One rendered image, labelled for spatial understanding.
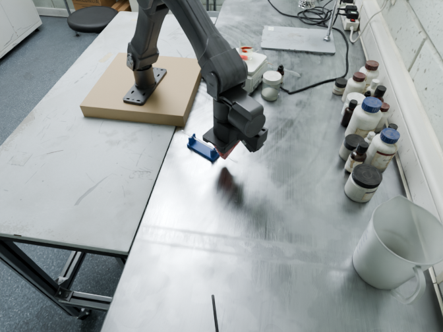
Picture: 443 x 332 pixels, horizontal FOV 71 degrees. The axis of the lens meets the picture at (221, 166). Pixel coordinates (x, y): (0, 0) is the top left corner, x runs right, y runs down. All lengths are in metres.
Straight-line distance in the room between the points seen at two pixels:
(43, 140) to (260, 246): 0.70
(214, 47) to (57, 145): 0.57
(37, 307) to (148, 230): 1.14
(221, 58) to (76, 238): 0.50
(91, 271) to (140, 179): 1.01
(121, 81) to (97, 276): 1.03
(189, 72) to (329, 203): 0.64
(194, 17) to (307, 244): 0.53
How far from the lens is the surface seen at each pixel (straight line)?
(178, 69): 1.14
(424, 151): 0.88
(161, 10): 0.81
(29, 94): 3.07
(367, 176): 0.80
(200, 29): 0.66
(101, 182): 0.86
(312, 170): 0.87
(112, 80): 1.14
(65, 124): 1.08
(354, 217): 0.81
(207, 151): 0.86
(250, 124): 0.64
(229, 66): 0.64
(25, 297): 1.87
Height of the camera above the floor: 1.53
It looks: 49 degrees down
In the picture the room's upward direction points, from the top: straight up
